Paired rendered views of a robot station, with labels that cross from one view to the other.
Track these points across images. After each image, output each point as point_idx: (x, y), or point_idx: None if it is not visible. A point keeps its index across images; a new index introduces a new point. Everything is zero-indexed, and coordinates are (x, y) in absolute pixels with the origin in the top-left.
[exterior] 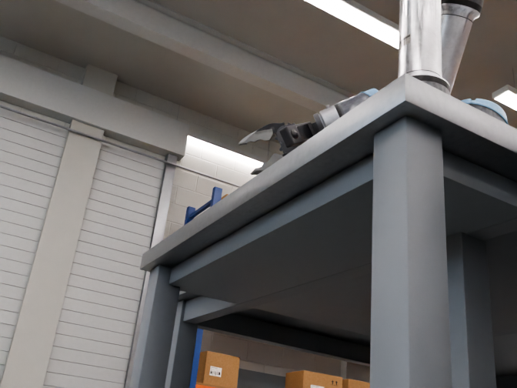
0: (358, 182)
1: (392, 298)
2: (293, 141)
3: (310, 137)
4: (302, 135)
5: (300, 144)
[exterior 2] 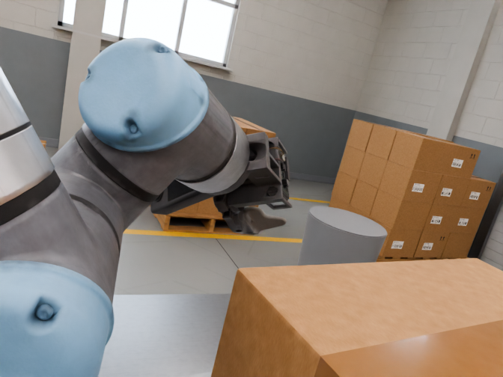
0: None
1: None
2: (150, 207)
3: (187, 191)
4: (171, 191)
5: (186, 205)
